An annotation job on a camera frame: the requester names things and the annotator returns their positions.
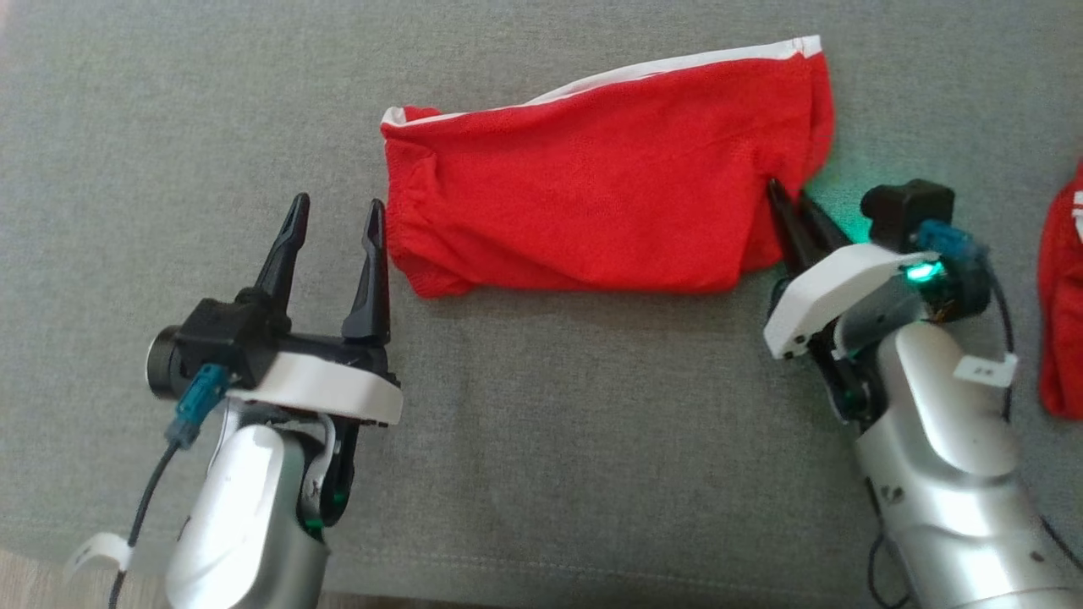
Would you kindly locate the large grey sofa seat cushion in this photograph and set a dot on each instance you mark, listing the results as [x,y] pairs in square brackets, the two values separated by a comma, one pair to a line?
[169,127]

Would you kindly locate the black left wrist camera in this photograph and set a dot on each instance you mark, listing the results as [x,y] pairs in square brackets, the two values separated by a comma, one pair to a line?
[211,338]

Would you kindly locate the red and white sports shirt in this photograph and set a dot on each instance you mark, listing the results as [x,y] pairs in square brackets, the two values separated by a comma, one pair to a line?
[592,186]
[1064,321]

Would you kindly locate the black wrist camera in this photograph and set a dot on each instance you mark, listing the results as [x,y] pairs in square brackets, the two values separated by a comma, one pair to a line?
[211,338]
[909,211]

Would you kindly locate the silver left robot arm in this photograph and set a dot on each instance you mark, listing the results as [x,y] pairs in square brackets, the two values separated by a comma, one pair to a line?
[245,507]

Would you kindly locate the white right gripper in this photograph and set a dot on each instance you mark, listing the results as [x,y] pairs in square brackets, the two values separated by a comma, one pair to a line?
[833,292]

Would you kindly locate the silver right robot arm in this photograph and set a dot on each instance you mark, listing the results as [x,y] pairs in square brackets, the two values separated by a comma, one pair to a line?
[948,474]

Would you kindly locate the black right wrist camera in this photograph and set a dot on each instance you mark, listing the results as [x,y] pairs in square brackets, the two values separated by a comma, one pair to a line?
[909,211]

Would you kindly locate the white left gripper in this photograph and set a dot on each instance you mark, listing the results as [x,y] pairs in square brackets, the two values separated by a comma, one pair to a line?
[338,389]

